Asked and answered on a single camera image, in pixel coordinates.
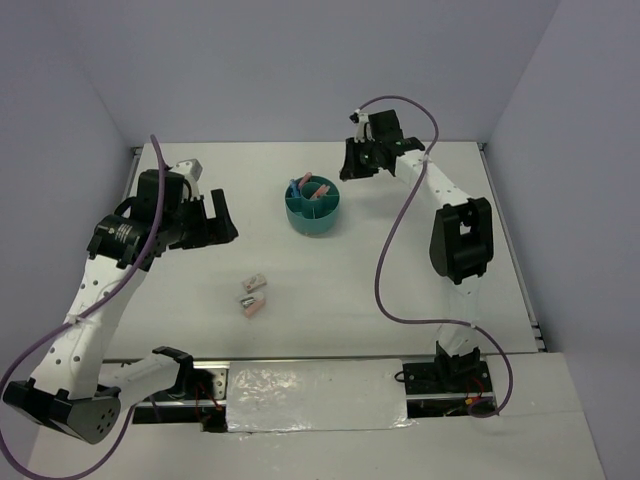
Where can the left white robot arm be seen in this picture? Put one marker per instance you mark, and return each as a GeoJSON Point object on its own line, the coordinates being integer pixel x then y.
{"type": "Point", "coordinates": [68, 392]}

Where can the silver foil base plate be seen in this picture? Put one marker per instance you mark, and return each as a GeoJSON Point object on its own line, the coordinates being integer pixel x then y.
{"type": "Point", "coordinates": [318, 395]}

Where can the orange red thin pen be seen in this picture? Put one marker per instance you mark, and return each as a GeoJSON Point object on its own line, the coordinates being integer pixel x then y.
{"type": "Point", "coordinates": [317, 191]}

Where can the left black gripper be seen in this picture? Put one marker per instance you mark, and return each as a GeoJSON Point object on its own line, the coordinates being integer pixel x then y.
{"type": "Point", "coordinates": [216, 230]}

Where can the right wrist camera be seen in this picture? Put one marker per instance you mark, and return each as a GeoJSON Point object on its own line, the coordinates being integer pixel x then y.
{"type": "Point", "coordinates": [361, 120]}

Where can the teal round divided organizer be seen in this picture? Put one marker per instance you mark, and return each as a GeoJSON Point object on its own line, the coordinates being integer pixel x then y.
{"type": "Point", "coordinates": [316, 211]}

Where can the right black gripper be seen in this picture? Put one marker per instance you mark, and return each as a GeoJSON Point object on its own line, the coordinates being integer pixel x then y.
{"type": "Point", "coordinates": [352, 168]}

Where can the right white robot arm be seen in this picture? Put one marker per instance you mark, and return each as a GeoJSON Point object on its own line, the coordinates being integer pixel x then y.
{"type": "Point", "coordinates": [461, 243]}

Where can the red highlighter pen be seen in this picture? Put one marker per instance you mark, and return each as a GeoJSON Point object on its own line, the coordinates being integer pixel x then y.
{"type": "Point", "coordinates": [324, 192]}

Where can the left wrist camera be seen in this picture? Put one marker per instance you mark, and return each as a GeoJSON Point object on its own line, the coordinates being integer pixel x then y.
{"type": "Point", "coordinates": [191, 171]}

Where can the pink translucent case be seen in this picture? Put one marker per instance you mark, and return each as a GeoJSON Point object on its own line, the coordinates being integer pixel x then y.
{"type": "Point", "coordinates": [304, 179]}

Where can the blue translucent stapler case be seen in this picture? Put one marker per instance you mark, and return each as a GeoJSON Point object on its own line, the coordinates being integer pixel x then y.
{"type": "Point", "coordinates": [294, 189]}

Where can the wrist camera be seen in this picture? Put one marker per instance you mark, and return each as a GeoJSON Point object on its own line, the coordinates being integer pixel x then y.
{"type": "Point", "coordinates": [361, 120]}
{"type": "Point", "coordinates": [191, 171]}

